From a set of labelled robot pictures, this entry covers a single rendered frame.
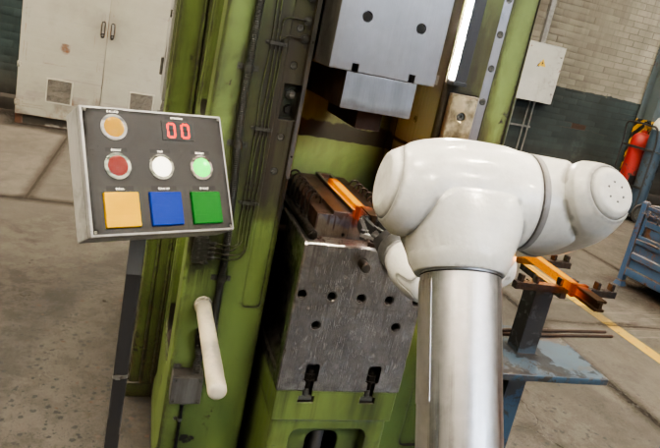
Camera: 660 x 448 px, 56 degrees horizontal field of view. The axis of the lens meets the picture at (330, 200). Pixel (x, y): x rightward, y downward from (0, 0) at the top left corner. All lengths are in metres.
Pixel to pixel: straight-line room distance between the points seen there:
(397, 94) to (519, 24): 0.49
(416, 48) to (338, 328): 0.79
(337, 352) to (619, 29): 8.25
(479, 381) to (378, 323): 1.08
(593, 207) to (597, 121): 8.84
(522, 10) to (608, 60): 7.61
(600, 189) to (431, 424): 0.34
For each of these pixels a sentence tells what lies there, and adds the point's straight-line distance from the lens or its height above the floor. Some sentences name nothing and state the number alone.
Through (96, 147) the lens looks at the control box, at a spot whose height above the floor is 1.12.
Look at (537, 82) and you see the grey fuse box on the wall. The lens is 8.77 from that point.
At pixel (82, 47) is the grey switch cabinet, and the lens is 6.85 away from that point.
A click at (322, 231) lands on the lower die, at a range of 1.69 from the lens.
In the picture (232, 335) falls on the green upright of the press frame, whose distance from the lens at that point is 1.93.
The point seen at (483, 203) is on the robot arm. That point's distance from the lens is 0.75.
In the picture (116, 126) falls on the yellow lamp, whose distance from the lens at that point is 1.40.
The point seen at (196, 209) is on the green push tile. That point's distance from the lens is 1.43.
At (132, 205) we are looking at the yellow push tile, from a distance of 1.36.
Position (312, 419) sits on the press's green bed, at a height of 0.37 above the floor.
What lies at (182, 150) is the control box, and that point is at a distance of 1.46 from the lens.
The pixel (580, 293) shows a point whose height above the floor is 0.94.
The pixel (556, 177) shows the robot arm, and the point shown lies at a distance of 0.82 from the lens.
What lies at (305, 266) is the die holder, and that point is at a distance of 1.65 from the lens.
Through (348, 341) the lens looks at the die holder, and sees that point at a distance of 1.79.
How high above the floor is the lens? 1.43
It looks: 14 degrees down
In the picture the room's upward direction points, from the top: 12 degrees clockwise
